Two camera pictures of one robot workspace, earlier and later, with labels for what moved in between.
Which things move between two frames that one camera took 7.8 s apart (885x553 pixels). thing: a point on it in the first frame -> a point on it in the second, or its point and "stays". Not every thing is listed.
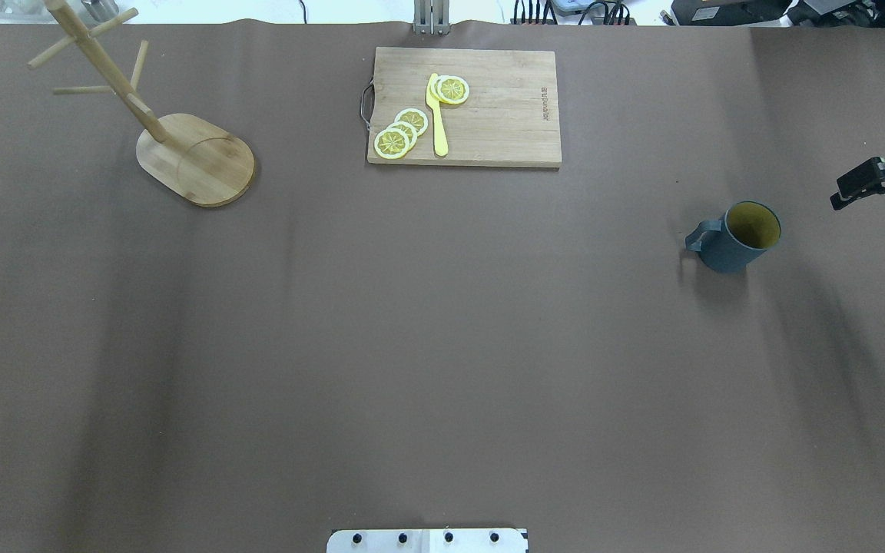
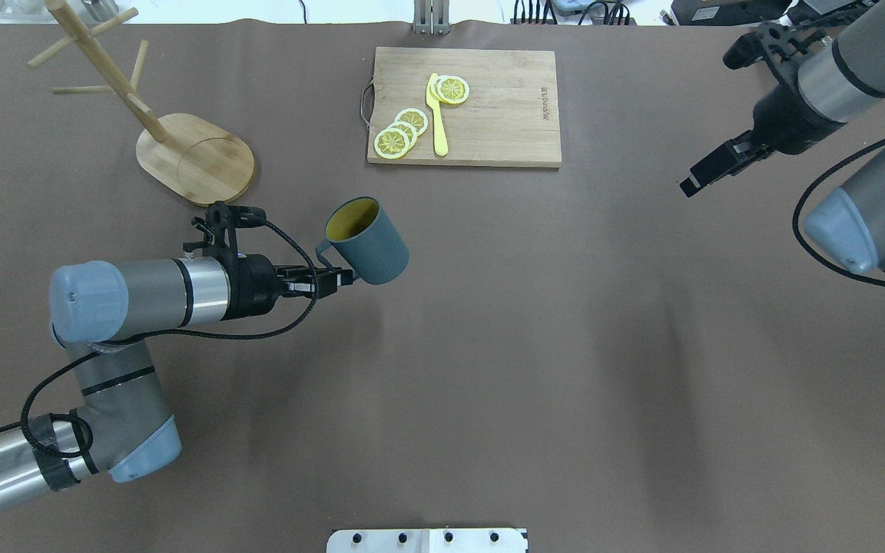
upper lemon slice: (415, 117) stays
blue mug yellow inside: (744, 230) -> (364, 239)
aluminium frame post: (431, 17) stays
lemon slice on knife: (452, 90) stays
